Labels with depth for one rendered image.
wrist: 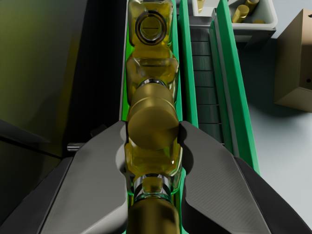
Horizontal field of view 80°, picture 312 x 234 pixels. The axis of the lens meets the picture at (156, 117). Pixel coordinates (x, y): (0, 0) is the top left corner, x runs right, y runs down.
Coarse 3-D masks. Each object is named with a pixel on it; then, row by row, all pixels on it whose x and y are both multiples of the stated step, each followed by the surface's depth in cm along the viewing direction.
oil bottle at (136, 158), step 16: (128, 112) 21; (128, 144) 16; (176, 144) 16; (128, 160) 15; (144, 160) 15; (160, 160) 15; (176, 160) 15; (128, 176) 15; (176, 176) 15; (128, 192) 16
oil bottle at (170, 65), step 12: (168, 48) 26; (132, 60) 18; (144, 60) 18; (156, 60) 18; (168, 60) 18; (132, 72) 18; (144, 72) 18; (156, 72) 18; (168, 72) 18; (132, 84) 18; (168, 84) 18
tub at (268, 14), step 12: (192, 0) 52; (216, 0) 59; (240, 0) 59; (264, 0) 54; (204, 12) 60; (264, 12) 54; (240, 24) 49; (252, 24) 49; (264, 24) 49; (276, 24) 49
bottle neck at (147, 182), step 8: (144, 176) 14; (152, 176) 14; (160, 176) 14; (136, 184) 14; (144, 184) 14; (152, 184) 13; (160, 184) 14; (168, 184) 14; (136, 192) 14; (144, 192) 13; (152, 192) 13; (160, 192) 13; (168, 192) 14; (136, 200) 13; (168, 200) 13
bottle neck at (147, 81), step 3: (150, 78) 17; (153, 78) 17; (156, 78) 17; (144, 81) 17; (147, 81) 17; (150, 81) 17; (153, 81) 17; (156, 81) 17; (159, 81) 17; (162, 81) 18; (141, 84) 17; (162, 84) 17; (165, 84) 18; (138, 87) 18
